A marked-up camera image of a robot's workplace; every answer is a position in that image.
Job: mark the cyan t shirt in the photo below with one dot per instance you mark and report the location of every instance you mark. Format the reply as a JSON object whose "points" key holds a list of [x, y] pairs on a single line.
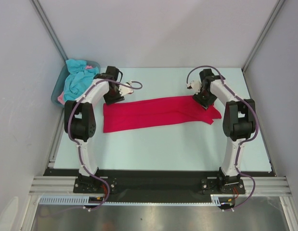
{"points": [[76, 81]]}

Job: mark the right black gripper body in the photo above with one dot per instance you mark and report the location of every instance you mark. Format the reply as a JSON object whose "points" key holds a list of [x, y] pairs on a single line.
{"points": [[204, 101]]}

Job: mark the grey plastic bin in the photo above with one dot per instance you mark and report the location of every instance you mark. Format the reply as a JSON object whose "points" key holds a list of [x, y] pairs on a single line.
{"points": [[57, 91]]}

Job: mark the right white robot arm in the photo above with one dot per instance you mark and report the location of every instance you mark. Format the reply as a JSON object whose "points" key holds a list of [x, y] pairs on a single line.
{"points": [[240, 122]]}

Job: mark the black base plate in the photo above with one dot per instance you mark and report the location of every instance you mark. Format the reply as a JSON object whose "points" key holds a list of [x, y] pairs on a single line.
{"points": [[164, 187]]}

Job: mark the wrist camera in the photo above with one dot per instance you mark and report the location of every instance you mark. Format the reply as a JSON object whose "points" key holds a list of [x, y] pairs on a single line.
{"points": [[194, 85], [125, 89]]}

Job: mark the aluminium frame rail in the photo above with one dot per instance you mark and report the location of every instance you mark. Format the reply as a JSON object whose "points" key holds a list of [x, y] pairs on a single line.
{"points": [[64, 185]]}

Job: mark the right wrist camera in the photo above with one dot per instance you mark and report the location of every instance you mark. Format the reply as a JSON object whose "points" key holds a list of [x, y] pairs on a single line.
{"points": [[194, 85]]}

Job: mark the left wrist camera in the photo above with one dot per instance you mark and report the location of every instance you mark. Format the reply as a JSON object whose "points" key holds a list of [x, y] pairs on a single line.
{"points": [[125, 89]]}

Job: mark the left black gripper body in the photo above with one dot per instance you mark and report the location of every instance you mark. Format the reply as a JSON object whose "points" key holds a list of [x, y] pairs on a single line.
{"points": [[113, 96]]}

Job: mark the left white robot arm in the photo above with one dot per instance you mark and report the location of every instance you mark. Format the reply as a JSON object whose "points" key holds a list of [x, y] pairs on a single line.
{"points": [[80, 123]]}

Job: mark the red t shirt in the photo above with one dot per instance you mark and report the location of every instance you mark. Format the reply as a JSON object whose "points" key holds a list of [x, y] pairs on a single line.
{"points": [[156, 112]]}

